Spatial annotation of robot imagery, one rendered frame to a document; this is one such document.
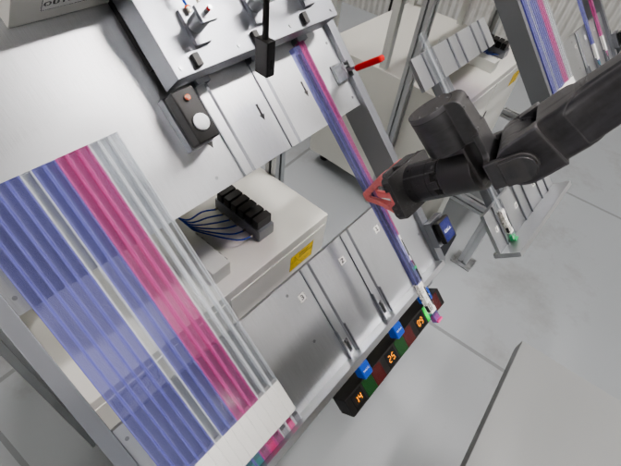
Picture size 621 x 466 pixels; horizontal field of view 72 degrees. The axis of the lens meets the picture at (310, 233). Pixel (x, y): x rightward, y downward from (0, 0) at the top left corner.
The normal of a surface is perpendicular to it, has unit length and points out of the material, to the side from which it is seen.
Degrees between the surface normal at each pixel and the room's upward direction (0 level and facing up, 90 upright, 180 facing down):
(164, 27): 44
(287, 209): 0
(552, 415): 0
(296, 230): 0
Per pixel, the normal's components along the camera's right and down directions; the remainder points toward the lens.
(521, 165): -0.40, 0.61
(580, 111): -0.31, 0.47
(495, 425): 0.10, -0.66
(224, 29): 0.59, -0.09
